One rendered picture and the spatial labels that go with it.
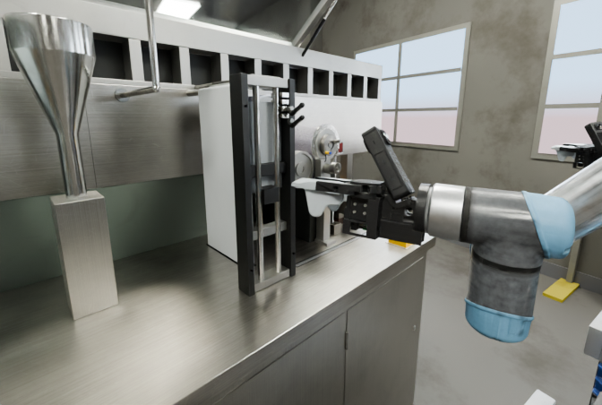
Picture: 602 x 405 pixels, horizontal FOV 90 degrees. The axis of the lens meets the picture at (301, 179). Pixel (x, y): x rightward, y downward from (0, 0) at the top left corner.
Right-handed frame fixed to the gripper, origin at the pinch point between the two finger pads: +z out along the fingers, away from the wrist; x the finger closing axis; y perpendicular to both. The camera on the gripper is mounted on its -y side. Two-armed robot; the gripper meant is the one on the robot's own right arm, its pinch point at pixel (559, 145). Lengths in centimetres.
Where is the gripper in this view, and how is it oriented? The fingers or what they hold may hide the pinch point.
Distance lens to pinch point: 157.8
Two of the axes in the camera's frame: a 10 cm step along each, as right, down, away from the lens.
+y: 1.3, 9.7, 2.1
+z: -1.4, -2.0, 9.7
